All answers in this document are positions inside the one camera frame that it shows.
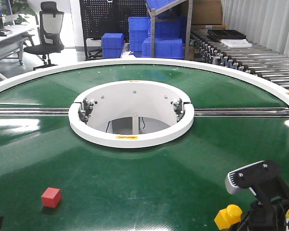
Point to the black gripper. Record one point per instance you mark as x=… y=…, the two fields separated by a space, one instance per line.
x=270 y=217

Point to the yellow two-stud toy brick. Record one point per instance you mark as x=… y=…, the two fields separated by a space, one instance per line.
x=228 y=216

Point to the white outer conveyor rim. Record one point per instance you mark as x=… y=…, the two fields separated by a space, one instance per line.
x=207 y=85

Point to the steel roller conveyor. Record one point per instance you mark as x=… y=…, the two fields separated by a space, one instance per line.
x=258 y=60

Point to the white sheet on rollers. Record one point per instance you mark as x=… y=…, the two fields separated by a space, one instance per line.
x=236 y=43

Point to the black tray on rollers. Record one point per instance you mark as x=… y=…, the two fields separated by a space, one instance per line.
x=225 y=34

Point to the large blue crate front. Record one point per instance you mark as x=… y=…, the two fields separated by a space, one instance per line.
x=164 y=48

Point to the cardboard box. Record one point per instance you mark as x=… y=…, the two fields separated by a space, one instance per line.
x=207 y=12

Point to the red cube block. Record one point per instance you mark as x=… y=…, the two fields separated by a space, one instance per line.
x=51 y=197

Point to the stacked blue crates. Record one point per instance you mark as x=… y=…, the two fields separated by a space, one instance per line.
x=138 y=32

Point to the metal shelf rack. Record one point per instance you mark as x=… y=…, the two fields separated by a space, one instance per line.
x=155 y=12

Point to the blue crate on floor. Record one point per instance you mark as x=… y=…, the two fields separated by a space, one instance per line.
x=112 y=45

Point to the black perforated pegboard panel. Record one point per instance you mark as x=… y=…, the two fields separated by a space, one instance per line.
x=107 y=16

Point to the black mesh office chair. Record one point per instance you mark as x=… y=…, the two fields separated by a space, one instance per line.
x=51 y=20

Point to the grey office desk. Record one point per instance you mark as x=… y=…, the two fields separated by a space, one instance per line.
x=14 y=42

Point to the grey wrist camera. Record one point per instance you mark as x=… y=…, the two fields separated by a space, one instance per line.
x=230 y=184

